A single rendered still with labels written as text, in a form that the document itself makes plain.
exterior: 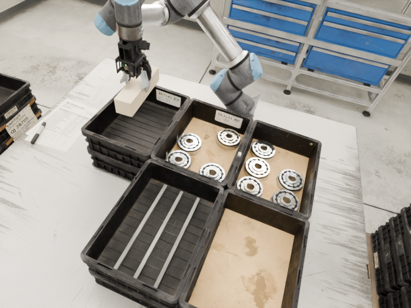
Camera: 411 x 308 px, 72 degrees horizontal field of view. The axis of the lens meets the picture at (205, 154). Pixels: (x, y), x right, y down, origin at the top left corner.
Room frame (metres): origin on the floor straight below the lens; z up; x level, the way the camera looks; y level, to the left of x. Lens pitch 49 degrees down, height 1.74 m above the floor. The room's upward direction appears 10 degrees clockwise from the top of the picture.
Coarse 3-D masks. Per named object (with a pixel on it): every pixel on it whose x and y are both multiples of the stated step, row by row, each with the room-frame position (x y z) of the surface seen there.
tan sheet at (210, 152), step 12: (192, 120) 0.98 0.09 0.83; (192, 132) 0.91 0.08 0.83; (204, 132) 0.92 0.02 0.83; (216, 132) 0.93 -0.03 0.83; (204, 144) 0.85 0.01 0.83; (216, 144) 0.86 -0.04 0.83; (192, 156) 0.76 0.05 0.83; (204, 156) 0.78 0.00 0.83; (216, 156) 0.79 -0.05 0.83; (228, 156) 0.80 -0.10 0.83; (192, 168) 0.70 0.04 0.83; (228, 168) 0.74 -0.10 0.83
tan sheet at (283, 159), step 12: (252, 144) 0.90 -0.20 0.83; (276, 156) 0.85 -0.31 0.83; (288, 156) 0.86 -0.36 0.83; (300, 156) 0.87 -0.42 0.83; (276, 168) 0.78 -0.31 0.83; (288, 168) 0.79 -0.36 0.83; (300, 168) 0.80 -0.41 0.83; (264, 180) 0.70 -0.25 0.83; (264, 192) 0.64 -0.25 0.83; (300, 192) 0.67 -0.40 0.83
